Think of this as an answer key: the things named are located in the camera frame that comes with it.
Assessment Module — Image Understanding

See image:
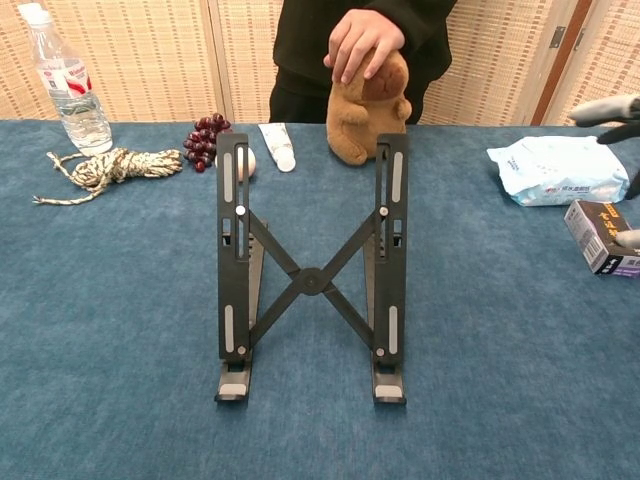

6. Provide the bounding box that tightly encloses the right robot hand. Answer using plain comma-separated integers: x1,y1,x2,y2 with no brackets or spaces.
568,92,640,251

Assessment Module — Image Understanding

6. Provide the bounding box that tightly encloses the person's left hand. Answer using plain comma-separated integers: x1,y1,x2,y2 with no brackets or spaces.
323,8,405,85

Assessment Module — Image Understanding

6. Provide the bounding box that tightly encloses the brown capybara plush toy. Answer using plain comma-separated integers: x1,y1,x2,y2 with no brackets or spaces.
325,48,414,165

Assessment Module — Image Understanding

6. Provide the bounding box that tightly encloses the black folding laptop stand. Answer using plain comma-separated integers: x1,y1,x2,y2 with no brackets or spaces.
214,131,410,405

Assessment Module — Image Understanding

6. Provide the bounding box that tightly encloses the person in black clothes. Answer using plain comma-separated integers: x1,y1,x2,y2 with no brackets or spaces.
268,0,459,125

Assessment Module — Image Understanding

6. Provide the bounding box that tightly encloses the light blue wipes pack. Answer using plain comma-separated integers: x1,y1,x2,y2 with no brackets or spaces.
486,135,631,207

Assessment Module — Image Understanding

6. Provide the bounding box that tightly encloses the white floral cream tube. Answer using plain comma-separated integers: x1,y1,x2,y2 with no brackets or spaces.
257,123,297,173

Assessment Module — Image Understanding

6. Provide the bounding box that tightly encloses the black carton box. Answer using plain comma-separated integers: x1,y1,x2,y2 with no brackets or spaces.
563,199,640,279

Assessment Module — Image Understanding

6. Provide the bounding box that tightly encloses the pink peach ball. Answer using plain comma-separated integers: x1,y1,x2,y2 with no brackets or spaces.
238,148,258,181

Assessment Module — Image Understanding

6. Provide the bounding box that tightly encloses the dark red grape bunch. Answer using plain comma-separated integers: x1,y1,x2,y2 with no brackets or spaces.
182,113,234,174

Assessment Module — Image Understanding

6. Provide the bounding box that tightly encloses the woven bamboo folding screen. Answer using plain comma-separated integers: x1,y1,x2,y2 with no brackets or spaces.
0,0,640,126

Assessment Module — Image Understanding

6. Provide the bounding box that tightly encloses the red label water bottle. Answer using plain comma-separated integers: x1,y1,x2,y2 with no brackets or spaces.
24,9,114,156

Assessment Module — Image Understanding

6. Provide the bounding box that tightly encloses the blue carpet table cover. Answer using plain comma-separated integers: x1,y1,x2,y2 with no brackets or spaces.
0,118,640,480

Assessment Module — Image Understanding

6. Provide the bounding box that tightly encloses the coiled beige rope bundle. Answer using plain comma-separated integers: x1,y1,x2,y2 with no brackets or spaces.
32,147,184,206

